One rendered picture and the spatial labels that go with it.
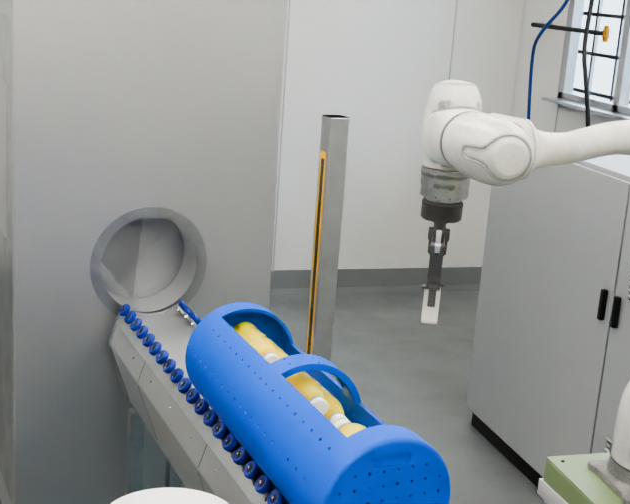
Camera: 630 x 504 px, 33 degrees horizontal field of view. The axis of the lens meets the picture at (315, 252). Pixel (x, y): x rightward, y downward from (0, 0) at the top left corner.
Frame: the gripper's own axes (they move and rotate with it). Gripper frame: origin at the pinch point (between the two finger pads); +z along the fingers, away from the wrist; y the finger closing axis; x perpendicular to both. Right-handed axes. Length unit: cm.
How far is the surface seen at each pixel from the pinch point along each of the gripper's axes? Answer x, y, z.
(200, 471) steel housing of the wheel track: -53, -49, 66
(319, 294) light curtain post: -32, -100, 32
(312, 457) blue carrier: -19.5, 1.6, 33.4
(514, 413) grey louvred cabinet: 42, -254, 125
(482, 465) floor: 31, -252, 151
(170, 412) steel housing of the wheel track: -68, -75, 64
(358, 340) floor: -41, -402, 154
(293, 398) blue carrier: -26.5, -16.7, 29.5
